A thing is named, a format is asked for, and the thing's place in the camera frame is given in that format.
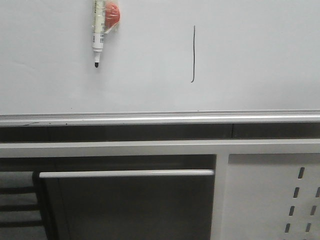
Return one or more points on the red round magnet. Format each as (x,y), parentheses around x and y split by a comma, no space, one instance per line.
(112,14)

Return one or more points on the white whiteboard marker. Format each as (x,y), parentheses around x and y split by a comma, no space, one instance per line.
(98,29)

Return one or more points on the white whiteboard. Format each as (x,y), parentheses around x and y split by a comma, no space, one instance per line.
(256,61)

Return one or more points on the black marker stroke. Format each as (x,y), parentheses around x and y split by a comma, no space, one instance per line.
(194,54)

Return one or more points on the white perforated metal panel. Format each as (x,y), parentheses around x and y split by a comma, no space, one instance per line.
(272,197)

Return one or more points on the white metal stand frame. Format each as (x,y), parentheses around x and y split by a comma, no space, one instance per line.
(222,149)

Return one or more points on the white horizontal rail bar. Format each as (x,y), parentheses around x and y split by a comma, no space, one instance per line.
(127,173)

